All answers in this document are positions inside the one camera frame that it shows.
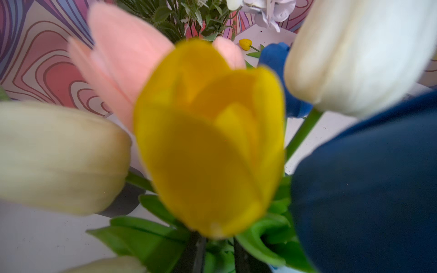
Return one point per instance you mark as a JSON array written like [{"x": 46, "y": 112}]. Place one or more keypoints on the tulip bunch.
[{"x": 351, "y": 60}]

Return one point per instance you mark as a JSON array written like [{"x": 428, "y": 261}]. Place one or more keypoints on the yellow tulip front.
[{"x": 247, "y": 44}]

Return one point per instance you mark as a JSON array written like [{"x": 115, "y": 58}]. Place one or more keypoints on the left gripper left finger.
[{"x": 193, "y": 257}]

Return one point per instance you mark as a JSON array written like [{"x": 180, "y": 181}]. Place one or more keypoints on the blue tulip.
[{"x": 366, "y": 201}]

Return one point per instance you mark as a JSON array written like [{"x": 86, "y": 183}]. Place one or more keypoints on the yellow and lilac bouquet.
[{"x": 208, "y": 19}]

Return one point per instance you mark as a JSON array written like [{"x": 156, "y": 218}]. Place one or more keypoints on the yellow tulip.
[
  {"x": 247, "y": 44},
  {"x": 212, "y": 139}
]

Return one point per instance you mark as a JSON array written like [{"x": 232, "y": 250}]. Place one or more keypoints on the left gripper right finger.
[{"x": 245, "y": 263}]

